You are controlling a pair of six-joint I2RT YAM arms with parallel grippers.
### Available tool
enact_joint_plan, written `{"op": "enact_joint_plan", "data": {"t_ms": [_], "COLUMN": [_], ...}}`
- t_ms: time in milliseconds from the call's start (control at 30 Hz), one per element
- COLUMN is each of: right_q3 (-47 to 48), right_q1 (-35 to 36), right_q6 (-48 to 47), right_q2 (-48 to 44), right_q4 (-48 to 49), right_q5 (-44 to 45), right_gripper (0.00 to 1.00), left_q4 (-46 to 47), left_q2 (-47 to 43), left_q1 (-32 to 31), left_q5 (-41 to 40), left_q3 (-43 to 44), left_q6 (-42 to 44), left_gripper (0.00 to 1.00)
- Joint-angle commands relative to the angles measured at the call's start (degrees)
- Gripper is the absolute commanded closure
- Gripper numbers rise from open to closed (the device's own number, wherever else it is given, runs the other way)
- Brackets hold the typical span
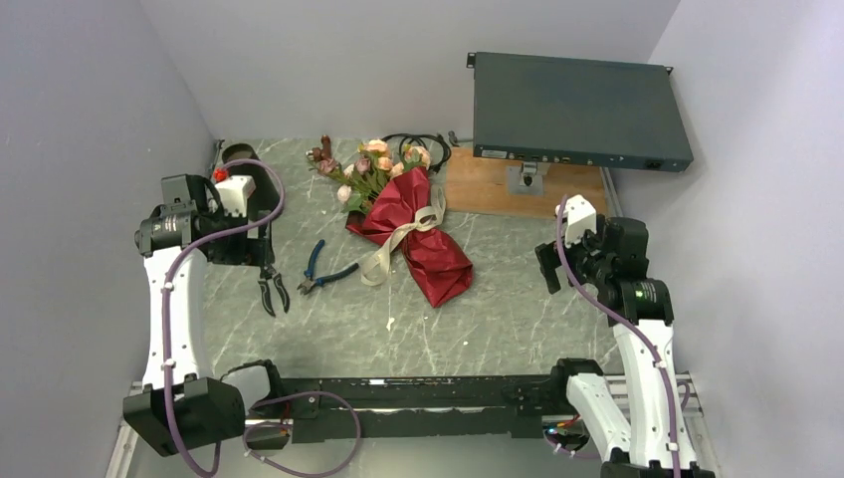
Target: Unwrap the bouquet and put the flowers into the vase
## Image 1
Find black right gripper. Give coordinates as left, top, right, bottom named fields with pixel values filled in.
left=535, top=216, right=613, bottom=294

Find beige ribbon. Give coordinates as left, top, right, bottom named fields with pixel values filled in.
left=358, top=185, right=446, bottom=287

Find red flower bouquet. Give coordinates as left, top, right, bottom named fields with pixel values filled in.
left=307, top=133, right=474, bottom=308

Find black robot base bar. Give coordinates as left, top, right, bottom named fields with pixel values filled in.
left=247, top=358, right=603, bottom=444

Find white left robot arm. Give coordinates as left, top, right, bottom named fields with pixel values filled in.
left=122, top=174, right=287, bottom=457

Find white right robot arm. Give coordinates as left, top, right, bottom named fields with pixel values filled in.
left=535, top=212, right=715, bottom=477

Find black cone vase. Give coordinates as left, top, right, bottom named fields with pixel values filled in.
left=222, top=143, right=280, bottom=221

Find black pruning shears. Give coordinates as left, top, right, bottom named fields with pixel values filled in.
left=257, top=263, right=292, bottom=319

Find wooden board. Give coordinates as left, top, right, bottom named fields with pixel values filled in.
left=443, top=147, right=610, bottom=218

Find brown small figurine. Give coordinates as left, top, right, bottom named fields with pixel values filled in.
left=306, top=134, right=338, bottom=175

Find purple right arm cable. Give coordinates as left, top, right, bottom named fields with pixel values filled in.
left=543, top=194, right=693, bottom=478

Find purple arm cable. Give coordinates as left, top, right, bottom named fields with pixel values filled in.
left=161, top=157, right=362, bottom=478
left=543, top=194, right=693, bottom=478

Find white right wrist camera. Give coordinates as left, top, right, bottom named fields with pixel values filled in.
left=555, top=194, right=597, bottom=248

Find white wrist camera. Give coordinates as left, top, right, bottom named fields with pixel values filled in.
left=212, top=169, right=256, bottom=218
left=555, top=194, right=597, bottom=248

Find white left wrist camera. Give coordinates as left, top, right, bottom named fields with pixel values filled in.
left=212, top=169, right=256, bottom=218

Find blue handled pliers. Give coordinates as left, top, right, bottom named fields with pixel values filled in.
left=297, top=239, right=360, bottom=296

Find metal switch stand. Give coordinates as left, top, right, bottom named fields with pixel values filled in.
left=506, top=161, right=549, bottom=196

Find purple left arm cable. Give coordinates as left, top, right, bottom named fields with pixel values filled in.
left=161, top=157, right=362, bottom=478

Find dark green network switch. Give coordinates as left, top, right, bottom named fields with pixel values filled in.
left=467, top=52, right=694, bottom=172

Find coiled black cable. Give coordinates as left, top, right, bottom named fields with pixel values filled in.
left=380, top=132, right=453, bottom=175

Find aluminium frame rail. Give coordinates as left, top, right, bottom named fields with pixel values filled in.
left=118, top=380, right=721, bottom=477

